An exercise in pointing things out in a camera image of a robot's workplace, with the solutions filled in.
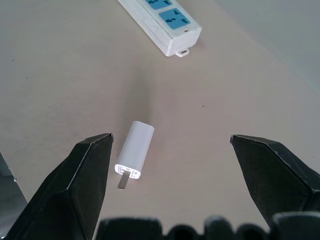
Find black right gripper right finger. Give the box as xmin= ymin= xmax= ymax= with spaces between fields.
xmin=229 ymin=134 xmax=320 ymax=232

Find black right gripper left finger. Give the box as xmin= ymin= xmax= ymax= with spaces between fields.
xmin=0 ymin=132 xmax=115 ymax=240

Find white plug adapter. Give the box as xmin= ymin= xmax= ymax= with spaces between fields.
xmin=113 ymin=120 xmax=155 ymax=191

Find white power strip blue sockets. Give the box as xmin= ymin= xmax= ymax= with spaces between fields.
xmin=117 ymin=0 xmax=203 ymax=59

